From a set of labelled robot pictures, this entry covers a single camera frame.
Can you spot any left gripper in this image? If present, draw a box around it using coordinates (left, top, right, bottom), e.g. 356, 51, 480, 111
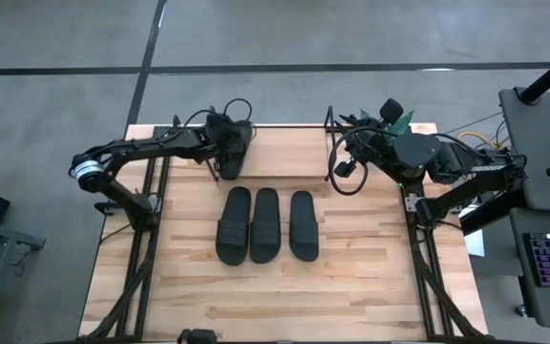
205, 114, 253, 161

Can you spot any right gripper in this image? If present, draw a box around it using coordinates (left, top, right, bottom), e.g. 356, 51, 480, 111
348, 97, 406, 166

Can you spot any black rubber slide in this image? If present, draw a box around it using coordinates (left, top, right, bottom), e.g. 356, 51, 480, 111
288, 189, 321, 263
217, 120, 256, 182
215, 185, 252, 268
248, 187, 283, 265

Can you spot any black metal wooden shelf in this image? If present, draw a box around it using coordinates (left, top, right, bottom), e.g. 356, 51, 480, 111
205, 105, 342, 183

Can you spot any potted green snake plant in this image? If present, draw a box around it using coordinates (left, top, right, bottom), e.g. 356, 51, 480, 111
358, 108, 415, 142

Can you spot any grey desk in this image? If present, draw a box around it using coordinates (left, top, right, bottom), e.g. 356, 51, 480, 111
497, 87, 550, 214

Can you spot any white paper sheet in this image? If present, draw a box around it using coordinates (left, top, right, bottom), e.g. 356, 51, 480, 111
458, 204, 487, 258

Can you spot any thick black pole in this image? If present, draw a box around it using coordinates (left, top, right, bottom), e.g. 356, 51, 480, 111
517, 43, 550, 105

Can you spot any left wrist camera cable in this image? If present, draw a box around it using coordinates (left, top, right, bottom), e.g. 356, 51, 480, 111
162, 97, 255, 144

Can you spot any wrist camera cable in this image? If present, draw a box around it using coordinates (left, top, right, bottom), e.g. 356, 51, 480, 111
162, 97, 255, 144
328, 124, 370, 197

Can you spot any yellow cable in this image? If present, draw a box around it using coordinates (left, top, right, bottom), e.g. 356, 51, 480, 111
455, 130, 490, 145

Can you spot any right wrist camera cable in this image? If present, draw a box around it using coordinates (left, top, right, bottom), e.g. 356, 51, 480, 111
328, 124, 370, 197

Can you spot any small black camera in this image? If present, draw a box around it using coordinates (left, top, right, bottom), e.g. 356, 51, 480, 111
177, 328, 219, 344

